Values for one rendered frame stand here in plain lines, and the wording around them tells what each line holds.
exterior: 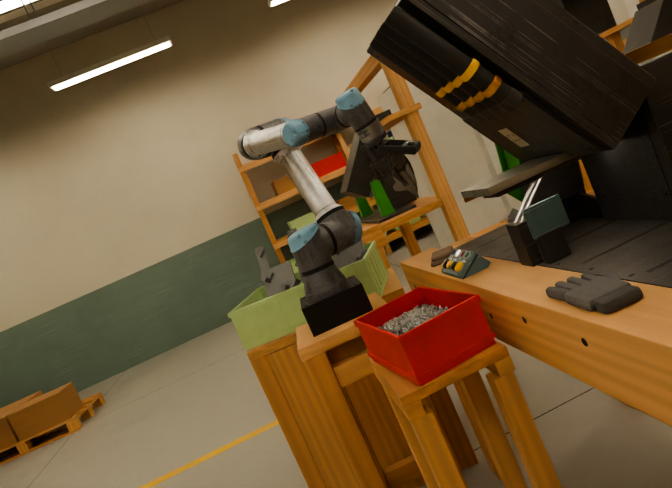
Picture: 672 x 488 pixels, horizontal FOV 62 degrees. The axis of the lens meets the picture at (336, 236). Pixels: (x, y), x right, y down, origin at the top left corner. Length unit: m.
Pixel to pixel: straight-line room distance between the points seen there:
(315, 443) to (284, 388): 0.26
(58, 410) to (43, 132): 4.14
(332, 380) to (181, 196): 7.00
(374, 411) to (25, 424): 5.01
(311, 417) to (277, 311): 0.45
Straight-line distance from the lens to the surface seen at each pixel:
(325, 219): 1.89
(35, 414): 6.80
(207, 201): 8.56
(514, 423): 1.36
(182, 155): 8.64
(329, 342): 1.75
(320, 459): 2.46
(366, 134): 1.63
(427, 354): 1.25
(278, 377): 2.33
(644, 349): 0.92
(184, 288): 8.65
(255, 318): 2.32
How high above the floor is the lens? 1.27
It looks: 5 degrees down
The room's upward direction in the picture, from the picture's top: 24 degrees counter-clockwise
